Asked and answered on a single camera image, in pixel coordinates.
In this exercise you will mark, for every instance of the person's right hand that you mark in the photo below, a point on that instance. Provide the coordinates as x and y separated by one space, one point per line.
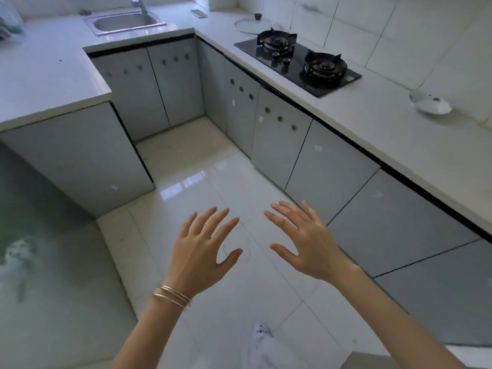
313 249

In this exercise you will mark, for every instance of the person's left hand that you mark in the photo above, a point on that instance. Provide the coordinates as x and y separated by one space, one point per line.
196 261

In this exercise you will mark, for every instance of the person's right middle finger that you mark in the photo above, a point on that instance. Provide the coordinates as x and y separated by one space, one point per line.
286 217

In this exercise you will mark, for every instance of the person's right thumb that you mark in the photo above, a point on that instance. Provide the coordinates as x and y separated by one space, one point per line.
284 254

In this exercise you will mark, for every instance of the person's left thumb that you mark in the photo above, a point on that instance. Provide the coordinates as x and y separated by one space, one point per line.
230 259

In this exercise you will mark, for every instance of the person's left middle finger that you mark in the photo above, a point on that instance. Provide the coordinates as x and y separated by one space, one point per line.
220 224

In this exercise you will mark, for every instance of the person's left little finger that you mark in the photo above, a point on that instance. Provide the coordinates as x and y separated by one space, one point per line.
189 226

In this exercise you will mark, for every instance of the person's right little finger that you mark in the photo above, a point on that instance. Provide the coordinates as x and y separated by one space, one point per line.
309 213

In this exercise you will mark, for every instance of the person's right forearm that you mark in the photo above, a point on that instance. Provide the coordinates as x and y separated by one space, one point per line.
392 322

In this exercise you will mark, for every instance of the person's left forearm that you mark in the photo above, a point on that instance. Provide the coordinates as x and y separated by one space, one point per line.
152 334

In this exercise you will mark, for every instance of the row of grey cabinet doors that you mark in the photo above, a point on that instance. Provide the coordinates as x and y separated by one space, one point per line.
330 169

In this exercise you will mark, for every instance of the thin gold wrist bangles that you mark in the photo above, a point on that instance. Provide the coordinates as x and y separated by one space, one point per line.
172 295

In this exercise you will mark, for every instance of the white shoe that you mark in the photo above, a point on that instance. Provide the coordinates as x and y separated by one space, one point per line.
261 331

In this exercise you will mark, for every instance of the person's grey trouser leg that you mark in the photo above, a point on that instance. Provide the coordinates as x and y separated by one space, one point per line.
273 355

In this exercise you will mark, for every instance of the frosted glass door panel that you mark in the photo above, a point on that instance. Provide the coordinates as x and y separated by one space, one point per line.
50 272

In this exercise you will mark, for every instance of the black burner grate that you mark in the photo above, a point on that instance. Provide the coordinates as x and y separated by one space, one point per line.
325 67
276 39

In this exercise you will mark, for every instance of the black glass gas stove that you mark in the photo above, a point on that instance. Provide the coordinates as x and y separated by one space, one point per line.
298 63

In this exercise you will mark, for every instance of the glass pot lid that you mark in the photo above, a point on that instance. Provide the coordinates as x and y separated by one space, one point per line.
250 26

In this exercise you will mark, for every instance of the smartphone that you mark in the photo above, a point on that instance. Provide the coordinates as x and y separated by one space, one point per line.
199 13

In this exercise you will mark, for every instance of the stainless steel sink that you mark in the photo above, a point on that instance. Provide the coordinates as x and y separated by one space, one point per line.
123 22

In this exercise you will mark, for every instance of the chrome faucet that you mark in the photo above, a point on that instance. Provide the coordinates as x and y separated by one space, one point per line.
139 3

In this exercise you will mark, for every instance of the clear plastic bag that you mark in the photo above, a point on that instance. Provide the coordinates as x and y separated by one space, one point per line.
9 22

